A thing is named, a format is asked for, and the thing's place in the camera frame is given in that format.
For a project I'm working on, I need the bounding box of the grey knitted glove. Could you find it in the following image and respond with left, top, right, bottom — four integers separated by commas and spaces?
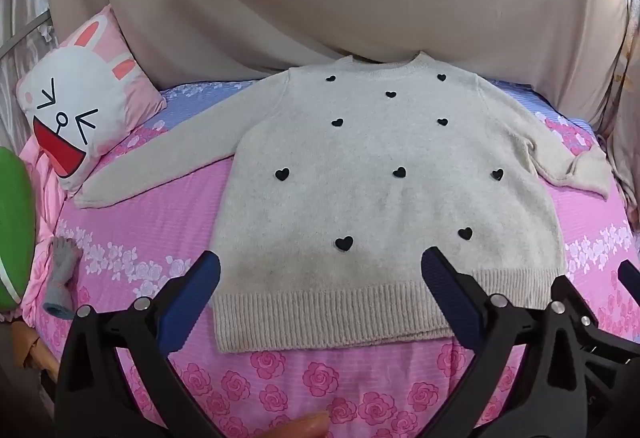
42, 235, 82, 320

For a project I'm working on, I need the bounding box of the beige sweater with black hearts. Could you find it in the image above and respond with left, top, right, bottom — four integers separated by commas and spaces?
74, 52, 615, 353

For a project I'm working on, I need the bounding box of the green cushion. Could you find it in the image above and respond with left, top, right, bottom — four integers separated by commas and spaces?
0, 145, 39, 315

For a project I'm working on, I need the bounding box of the person's left hand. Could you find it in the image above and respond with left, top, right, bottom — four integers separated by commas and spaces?
271, 410, 331, 438

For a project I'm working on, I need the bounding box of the shiny grey curtain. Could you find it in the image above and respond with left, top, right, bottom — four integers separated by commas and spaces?
0, 0, 57, 154

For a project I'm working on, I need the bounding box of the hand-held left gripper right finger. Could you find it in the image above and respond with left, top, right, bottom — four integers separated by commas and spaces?
421, 247, 601, 438

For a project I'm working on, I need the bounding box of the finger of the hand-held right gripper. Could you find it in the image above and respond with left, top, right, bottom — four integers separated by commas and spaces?
618, 260, 640, 293

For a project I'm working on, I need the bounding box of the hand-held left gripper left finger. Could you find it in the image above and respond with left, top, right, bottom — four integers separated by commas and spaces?
59, 249, 223, 438

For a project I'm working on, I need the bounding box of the pink floral bedsheet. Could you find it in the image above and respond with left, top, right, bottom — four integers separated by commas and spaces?
20, 77, 640, 438

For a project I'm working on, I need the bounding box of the brown wooden object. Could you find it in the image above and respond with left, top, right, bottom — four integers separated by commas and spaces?
11, 317, 60, 378

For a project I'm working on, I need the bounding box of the pink rabbit face pillow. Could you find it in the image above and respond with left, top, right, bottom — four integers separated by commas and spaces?
15, 4, 168, 194

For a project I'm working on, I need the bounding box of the pink crumpled blanket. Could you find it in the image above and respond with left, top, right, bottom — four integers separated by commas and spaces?
19, 137, 68, 321

